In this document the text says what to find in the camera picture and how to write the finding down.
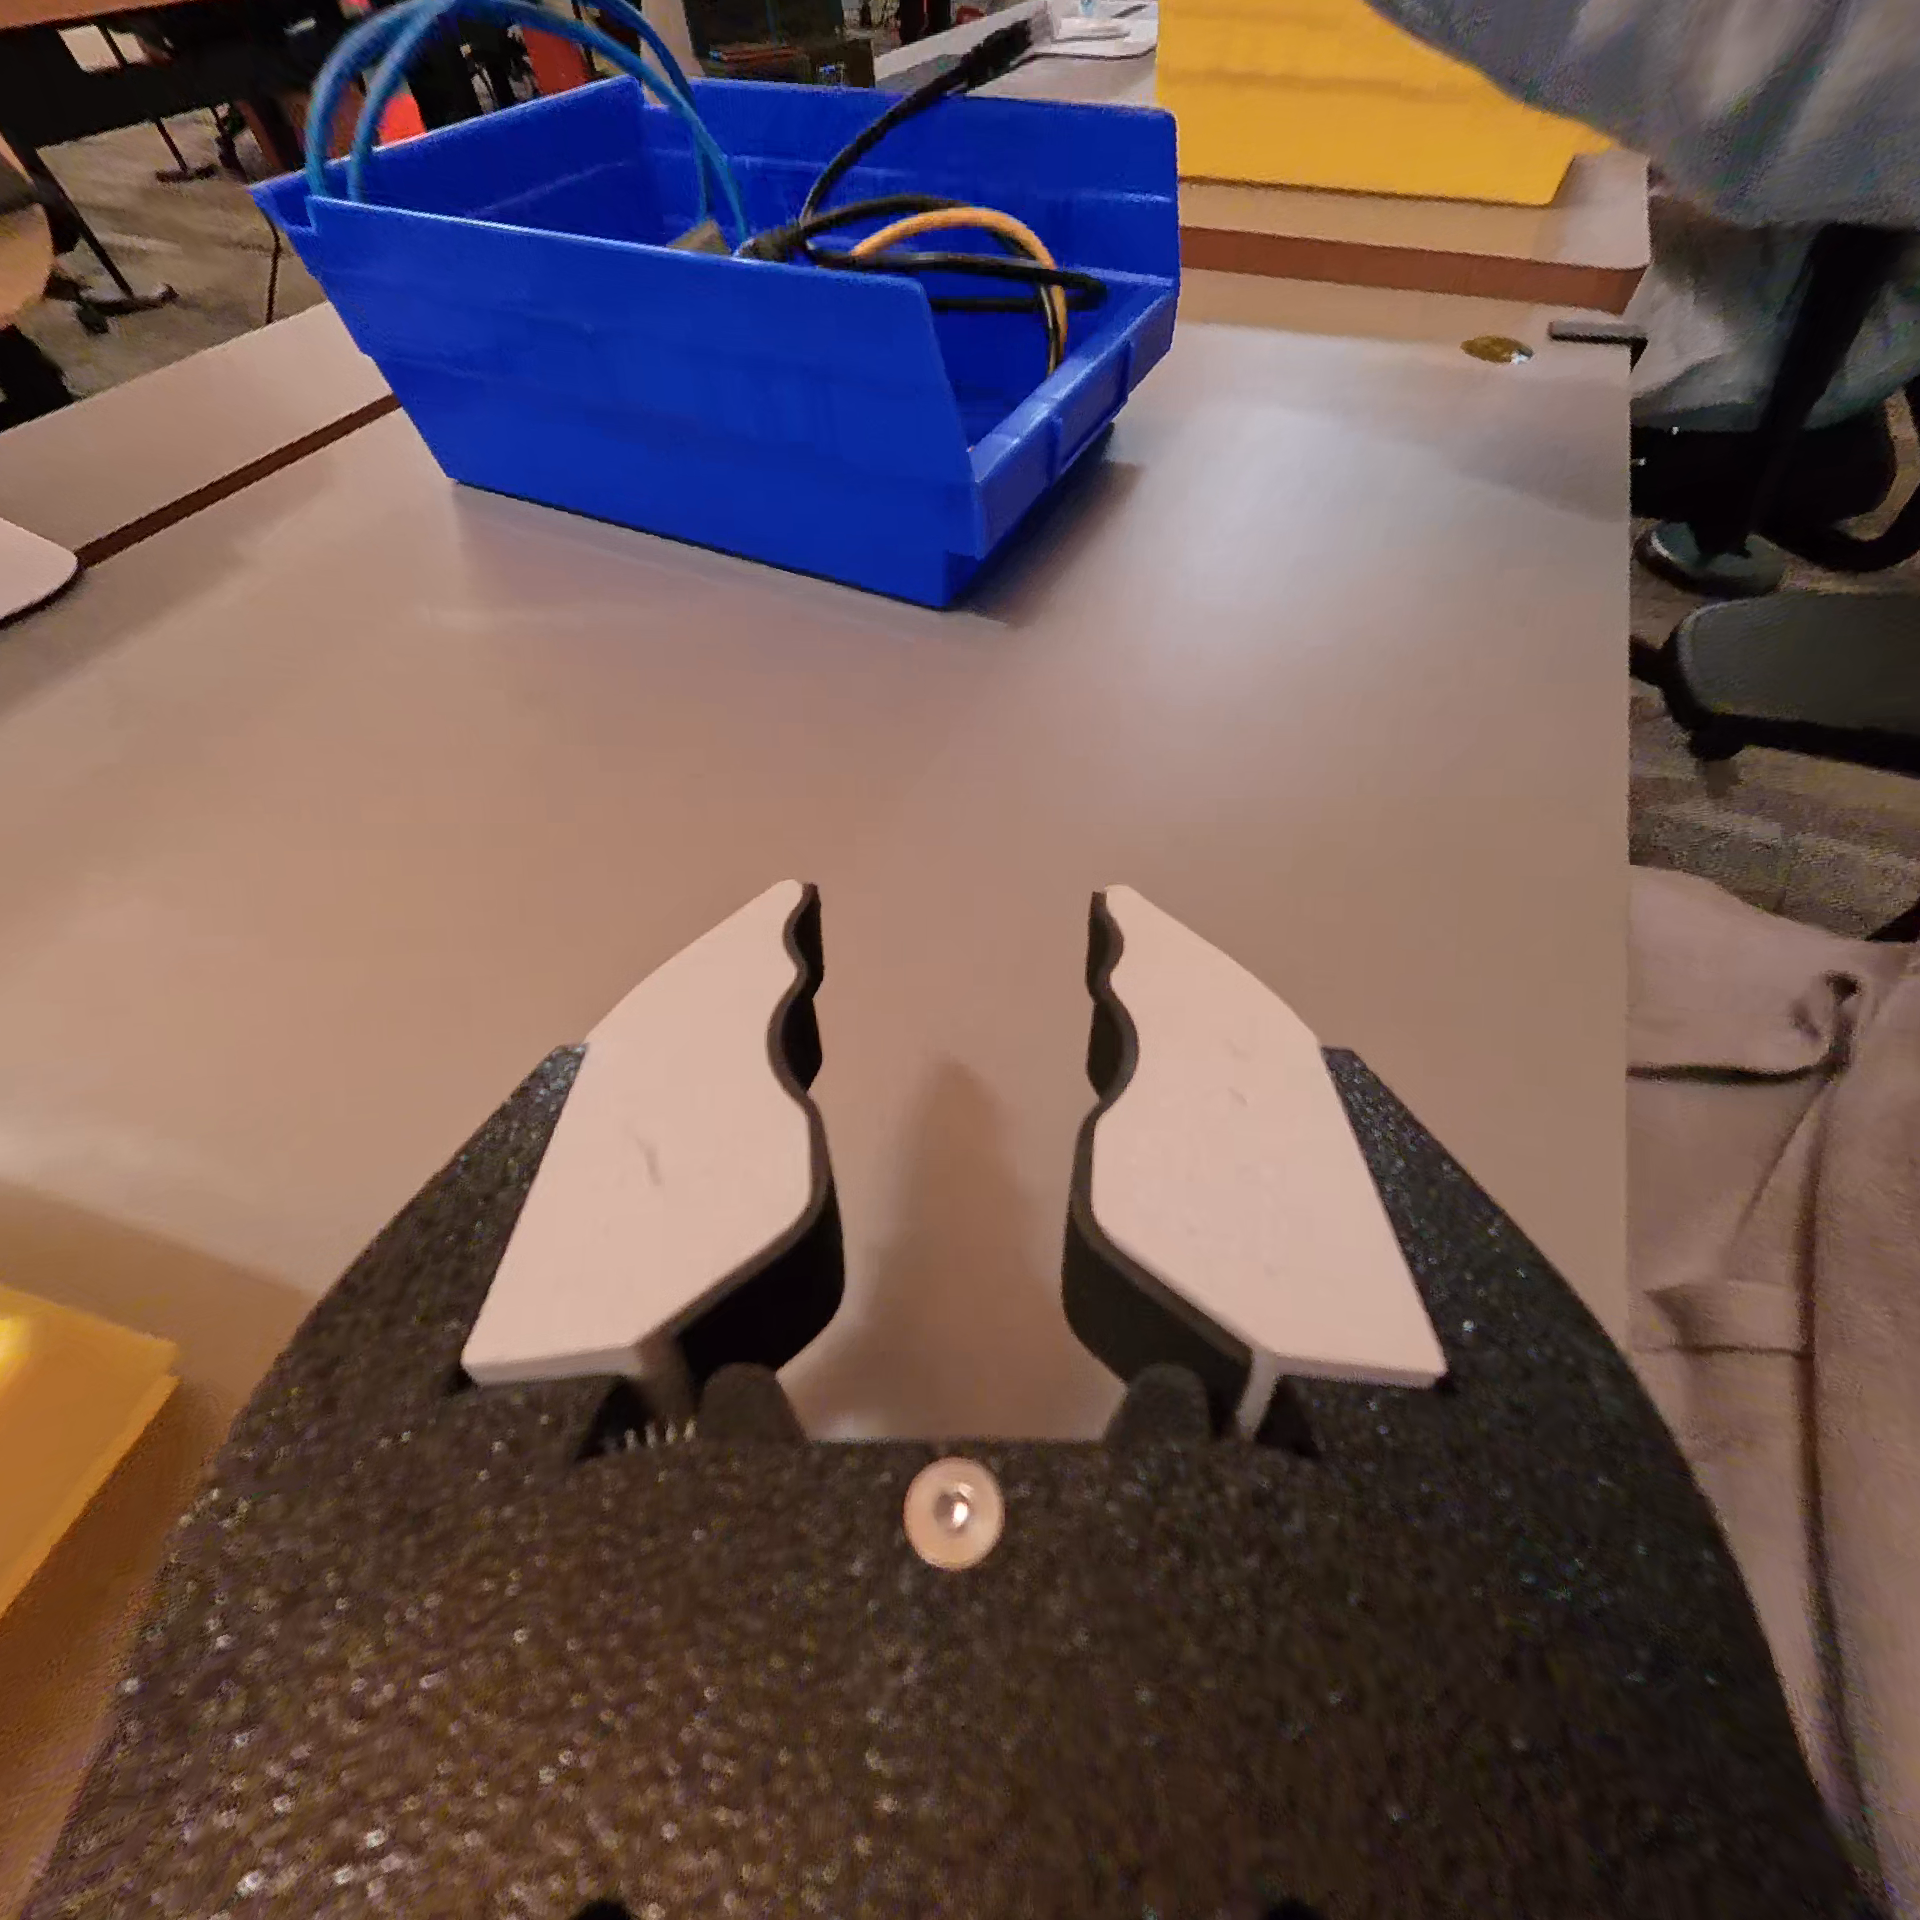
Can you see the person's right forearm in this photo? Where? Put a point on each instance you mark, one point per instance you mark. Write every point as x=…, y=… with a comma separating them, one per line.
x=1724, y=89

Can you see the small gold sticker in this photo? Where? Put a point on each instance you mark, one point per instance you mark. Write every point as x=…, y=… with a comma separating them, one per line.
x=1497, y=351

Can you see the small flat black object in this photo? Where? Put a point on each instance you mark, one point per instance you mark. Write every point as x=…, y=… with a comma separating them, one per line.
x=1591, y=329

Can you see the grey desk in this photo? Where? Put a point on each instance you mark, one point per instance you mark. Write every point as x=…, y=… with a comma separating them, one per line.
x=181, y=419
x=1424, y=250
x=898, y=748

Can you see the blue plastic bin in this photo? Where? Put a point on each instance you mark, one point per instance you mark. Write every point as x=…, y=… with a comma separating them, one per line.
x=674, y=404

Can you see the black office chair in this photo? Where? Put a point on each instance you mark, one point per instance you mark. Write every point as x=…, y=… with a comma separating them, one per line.
x=1792, y=674

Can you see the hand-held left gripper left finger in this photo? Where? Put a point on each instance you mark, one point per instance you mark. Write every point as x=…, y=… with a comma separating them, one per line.
x=660, y=1187

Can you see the white rounded object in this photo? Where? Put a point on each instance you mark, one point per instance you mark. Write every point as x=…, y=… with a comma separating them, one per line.
x=24, y=564

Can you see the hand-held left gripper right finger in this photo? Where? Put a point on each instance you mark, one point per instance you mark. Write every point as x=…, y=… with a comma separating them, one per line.
x=1244, y=1187

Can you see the yellow envelope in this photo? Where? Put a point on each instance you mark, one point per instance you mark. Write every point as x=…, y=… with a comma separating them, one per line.
x=1321, y=104

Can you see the person's grey sweatshirt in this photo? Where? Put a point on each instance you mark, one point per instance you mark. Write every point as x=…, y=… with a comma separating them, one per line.
x=1770, y=1348

